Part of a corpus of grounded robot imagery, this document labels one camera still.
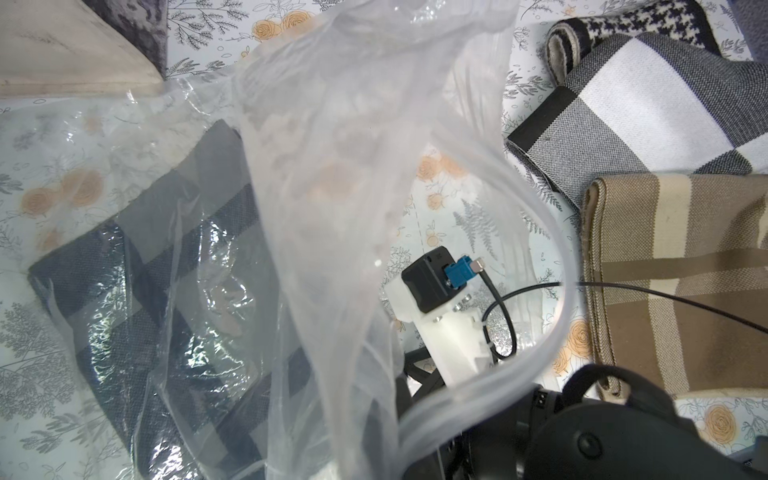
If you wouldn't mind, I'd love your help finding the grey white scarf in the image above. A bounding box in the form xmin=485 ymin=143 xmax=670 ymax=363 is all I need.
xmin=506 ymin=33 xmax=767 ymax=207

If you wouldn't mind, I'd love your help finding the cream canvas tote bag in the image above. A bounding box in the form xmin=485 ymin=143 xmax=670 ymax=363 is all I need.
xmin=1 ymin=1 xmax=168 ymax=99

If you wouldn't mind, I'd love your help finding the clear plastic vacuum bag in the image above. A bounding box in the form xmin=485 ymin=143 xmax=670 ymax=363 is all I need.
xmin=1 ymin=1 xmax=575 ymax=479

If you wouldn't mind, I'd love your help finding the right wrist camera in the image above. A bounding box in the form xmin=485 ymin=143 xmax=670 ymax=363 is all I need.
xmin=384 ymin=246 xmax=493 ymax=387

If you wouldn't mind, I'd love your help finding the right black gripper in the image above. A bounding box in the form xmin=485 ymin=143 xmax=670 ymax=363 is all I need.
xmin=404 ymin=365 xmax=767 ymax=479

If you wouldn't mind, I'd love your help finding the blue grey plaid scarf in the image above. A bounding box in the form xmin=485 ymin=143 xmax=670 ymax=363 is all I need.
xmin=26 ymin=118 xmax=337 ymax=480

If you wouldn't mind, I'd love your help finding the brown plaid scarf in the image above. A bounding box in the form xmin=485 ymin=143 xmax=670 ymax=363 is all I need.
xmin=581 ymin=174 xmax=767 ymax=396

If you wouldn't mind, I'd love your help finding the black white houndstooth scarf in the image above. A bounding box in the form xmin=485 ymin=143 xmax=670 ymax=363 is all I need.
xmin=544 ymin=1 xmax=721 ymax=85

